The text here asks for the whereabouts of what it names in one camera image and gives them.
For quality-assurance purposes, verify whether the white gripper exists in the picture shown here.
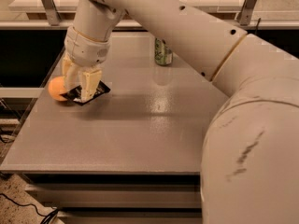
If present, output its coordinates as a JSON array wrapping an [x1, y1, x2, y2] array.
[[62, 27, 110, 103]]

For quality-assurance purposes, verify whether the black rxbar chocolate wrapper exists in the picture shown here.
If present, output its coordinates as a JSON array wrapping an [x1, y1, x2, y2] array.
[[62, 81, 110, 105]]

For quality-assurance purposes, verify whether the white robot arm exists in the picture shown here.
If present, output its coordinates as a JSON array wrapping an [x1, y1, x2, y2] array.
[[63, 0, 299, 224]]

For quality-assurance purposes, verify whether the orange fruit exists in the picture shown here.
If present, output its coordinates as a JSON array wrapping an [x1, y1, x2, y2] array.
[[48, 77, 66, 102]]

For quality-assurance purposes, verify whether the green soda can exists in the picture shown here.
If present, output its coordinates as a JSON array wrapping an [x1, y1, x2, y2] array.
[[154, 38, 173, 66]]

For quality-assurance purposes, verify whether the left metal frame post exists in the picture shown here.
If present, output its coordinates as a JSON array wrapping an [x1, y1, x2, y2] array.
[[41, 0, 60, 26]]

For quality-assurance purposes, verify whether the metal frame post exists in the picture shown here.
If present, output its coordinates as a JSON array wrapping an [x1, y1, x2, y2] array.
[[237, 0, 258, 26], [41, 0, 60, 26]]

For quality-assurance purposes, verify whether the black floor cable left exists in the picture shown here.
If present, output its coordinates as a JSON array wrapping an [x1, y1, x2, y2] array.
[[0, 192, 60, 224]]

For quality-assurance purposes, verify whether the right metal frame post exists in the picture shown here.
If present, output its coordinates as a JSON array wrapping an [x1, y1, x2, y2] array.
[[237, 0, 258, 26]]

